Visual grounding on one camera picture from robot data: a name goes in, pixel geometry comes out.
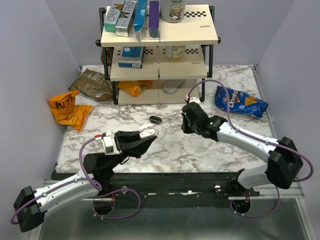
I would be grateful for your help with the white cartoon mug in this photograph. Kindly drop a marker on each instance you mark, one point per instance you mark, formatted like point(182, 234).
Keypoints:
point(172, 11)

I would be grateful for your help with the blue razor box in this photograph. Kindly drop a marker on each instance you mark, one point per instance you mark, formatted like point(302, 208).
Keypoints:
point(131, 57)

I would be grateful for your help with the silver Rio box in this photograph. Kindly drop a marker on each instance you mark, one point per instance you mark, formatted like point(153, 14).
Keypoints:
point(125, 20)

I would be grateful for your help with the blue tall box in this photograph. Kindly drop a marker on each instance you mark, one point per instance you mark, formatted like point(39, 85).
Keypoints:
point(140, 19)

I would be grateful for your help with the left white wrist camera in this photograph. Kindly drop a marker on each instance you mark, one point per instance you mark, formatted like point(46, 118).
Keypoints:
point(107, 143)

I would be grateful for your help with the purple box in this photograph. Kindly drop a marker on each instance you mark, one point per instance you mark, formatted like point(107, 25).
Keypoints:
point(154, 20)

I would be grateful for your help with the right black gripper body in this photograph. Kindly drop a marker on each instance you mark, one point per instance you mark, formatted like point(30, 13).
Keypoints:
point(189, 128)

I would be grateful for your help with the orange snack bag on shelf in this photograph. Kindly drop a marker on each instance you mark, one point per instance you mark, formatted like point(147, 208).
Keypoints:
point(135, 87)

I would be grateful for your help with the brown snack bag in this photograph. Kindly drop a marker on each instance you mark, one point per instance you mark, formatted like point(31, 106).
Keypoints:
point(93, 84)

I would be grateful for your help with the teal Rio box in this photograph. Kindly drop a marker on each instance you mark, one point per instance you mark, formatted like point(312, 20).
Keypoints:
point(113, 15)

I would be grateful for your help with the blue Doritos bag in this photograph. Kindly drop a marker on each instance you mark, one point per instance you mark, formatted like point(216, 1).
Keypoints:
point(239, 102)

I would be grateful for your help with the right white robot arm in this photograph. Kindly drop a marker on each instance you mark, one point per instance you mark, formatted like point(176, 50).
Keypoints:
point(282, 163)

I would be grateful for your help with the black earbud charging case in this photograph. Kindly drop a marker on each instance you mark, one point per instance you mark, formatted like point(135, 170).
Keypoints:
point(155, 119)

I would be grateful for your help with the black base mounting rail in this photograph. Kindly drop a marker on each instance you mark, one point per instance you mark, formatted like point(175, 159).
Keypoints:
point(174, 190)

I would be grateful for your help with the beige three-tier shelf rack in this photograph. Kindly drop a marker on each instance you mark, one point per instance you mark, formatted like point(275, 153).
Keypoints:
point(196, 31)

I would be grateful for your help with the orange Kettle chips bag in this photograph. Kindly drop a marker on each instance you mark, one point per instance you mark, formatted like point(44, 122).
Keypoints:
point(67, 112)

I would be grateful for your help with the brown item behind shelf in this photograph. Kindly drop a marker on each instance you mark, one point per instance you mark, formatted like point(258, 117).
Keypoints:
point(105, 56)

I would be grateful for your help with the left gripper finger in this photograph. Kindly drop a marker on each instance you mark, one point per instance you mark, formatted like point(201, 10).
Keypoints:
point(128, 137)
point(140, 147)

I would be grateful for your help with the grey silver pouch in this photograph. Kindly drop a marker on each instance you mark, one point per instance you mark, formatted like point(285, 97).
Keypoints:
point(172, 85)

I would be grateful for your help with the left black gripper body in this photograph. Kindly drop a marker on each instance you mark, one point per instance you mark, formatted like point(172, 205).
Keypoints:
point(122, 151)

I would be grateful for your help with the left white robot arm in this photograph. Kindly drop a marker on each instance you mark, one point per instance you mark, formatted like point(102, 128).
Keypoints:
point(97, 158)

